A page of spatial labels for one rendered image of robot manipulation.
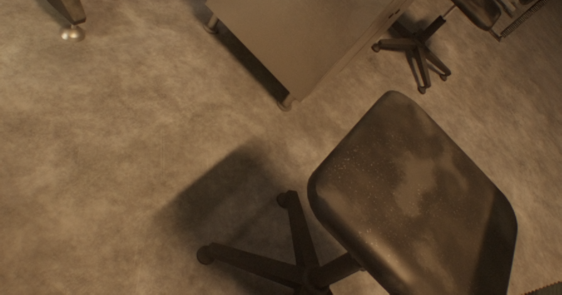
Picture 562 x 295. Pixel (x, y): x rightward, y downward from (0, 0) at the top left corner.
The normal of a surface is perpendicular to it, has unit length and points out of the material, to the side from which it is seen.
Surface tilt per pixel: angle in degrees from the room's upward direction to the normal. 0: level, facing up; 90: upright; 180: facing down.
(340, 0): 90
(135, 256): 0
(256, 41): 90
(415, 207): 0
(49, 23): 0
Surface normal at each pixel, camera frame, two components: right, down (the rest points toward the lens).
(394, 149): 0.50, -0.53
